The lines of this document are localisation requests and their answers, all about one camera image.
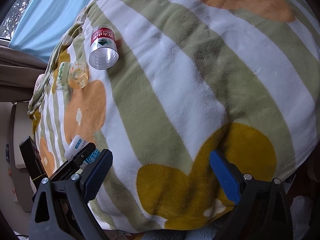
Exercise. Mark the clear red-label bottle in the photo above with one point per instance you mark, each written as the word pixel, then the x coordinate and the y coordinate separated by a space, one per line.
pixel 103 49

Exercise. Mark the left brown curtain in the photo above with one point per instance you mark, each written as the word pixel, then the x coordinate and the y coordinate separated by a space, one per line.
pixel 18 74

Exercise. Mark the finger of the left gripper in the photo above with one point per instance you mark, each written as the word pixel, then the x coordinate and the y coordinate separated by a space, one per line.
pixel 69 167
pixel 32 160

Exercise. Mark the clear green-label bottle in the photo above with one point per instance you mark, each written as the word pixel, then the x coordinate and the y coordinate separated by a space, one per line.
pixel 62 76

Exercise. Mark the floral striped blanket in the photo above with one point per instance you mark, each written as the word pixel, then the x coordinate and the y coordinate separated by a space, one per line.
pixel 192 76

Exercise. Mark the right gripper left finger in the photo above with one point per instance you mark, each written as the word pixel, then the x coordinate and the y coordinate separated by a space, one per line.
pixel 60 209

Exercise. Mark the light blue cloth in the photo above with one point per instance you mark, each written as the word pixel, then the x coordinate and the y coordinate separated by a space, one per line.
pixel 43 24

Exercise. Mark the grey wooden headboard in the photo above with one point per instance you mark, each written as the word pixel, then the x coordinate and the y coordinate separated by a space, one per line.
pixel 16 188

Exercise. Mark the white blue-label bottle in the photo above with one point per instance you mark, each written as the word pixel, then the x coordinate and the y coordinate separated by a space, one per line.
pixel 77 144

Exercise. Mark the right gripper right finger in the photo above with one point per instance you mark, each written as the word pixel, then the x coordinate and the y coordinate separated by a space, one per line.
pixel 261 210

